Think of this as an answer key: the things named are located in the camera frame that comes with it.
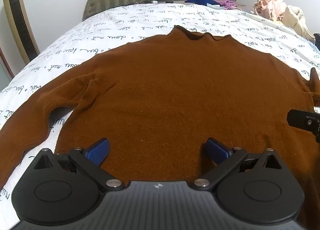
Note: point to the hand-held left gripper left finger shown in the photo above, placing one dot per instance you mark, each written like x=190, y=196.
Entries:
x=98, y=151

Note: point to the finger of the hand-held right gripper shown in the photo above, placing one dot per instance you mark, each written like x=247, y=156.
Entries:
x=303, y=120

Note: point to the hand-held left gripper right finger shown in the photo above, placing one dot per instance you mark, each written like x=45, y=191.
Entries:
x=217, y=150

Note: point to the brown knit sweater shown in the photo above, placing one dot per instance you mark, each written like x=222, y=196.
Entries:
x=175, y=90

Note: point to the dark navy cloth pile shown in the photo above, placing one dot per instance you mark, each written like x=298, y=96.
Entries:
x=317, y=41

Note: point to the cream crumpled cloth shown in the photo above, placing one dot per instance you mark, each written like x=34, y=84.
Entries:
x=296, y=19

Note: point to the pink crumpled cloth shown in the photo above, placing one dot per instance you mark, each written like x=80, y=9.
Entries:
x=268, y=6

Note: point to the white script-printed bed sheet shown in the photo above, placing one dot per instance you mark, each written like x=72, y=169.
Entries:
x=120, y=22

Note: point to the purple cloth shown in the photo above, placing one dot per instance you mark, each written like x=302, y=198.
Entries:
x=228, y=4

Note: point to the light blue cloth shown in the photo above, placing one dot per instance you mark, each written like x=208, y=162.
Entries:
x=212, y=5

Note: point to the dark blue cloth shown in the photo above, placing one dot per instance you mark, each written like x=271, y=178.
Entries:
x=200, y=1

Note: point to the gold tower air conditioner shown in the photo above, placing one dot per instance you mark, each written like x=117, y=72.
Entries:
x=18, y=20

